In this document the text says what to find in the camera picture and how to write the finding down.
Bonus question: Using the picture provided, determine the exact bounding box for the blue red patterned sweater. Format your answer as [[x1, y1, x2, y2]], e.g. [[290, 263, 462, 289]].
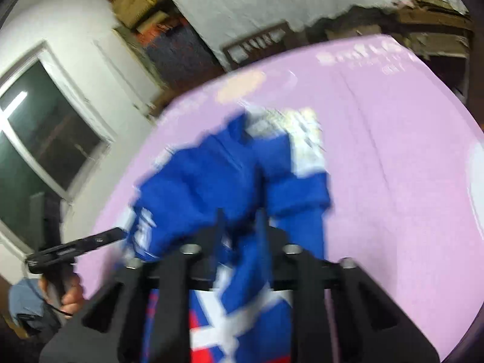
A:
[[125, 107, 331, 362]]

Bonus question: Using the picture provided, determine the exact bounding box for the dark glass window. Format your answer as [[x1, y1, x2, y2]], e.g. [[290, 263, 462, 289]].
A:
[[1, 41, 114, 257]]

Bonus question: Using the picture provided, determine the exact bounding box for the person's left hand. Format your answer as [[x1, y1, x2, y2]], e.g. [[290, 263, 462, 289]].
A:
[[38, 271, 86, 319]]

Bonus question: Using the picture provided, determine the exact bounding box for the white panel on wall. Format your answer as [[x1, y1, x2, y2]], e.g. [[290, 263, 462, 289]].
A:
[[93, 27, 166, 119]]

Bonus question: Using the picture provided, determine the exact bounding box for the brown wooden cabinet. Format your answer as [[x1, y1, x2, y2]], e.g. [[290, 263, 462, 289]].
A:
[[146, 67, 226, 120]]

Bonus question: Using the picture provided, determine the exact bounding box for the stack of patterned boxes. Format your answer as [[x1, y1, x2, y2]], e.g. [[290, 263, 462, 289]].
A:
[[136, 17, 223, 86]]

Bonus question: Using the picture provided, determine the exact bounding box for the dark wooden chair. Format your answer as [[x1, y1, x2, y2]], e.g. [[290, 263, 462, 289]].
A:
[[221, 21, 301, 70]]

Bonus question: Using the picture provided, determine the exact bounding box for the purple smile bed sheet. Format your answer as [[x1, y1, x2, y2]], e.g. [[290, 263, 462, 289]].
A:
[[93, 35, 483, 362]]

